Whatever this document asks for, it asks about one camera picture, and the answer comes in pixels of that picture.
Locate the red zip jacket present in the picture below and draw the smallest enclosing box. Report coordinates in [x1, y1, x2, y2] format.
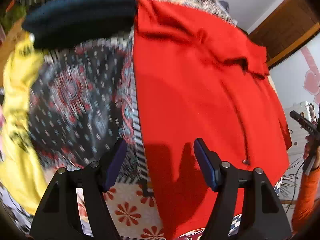
[133, 0, 291, 239]

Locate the orange sleeved forearm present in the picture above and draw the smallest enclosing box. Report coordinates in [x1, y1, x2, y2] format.
[292, 167, 319, 232]

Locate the person right hand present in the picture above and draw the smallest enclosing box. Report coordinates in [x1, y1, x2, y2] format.
[303, 135, 319, 170]

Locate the yellow printed cloth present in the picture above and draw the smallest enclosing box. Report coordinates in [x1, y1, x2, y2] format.
[1, 35, 47, 215]

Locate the white wardrobe sliding door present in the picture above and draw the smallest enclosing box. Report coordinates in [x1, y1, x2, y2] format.
[270, 35, 319, 111]

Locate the wooden door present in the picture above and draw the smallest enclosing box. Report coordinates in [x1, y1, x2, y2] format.
[249, 0, 319, 69]

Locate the patchwork patterned bedspread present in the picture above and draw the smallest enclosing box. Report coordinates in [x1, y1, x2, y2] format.
[28, 0, 240, 239]

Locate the wooden bedside table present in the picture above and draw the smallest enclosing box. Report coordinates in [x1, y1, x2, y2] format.
[0, 17, 26, 87]

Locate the navy folded garment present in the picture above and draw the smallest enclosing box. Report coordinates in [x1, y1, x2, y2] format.
[22, 0, 136, 49]

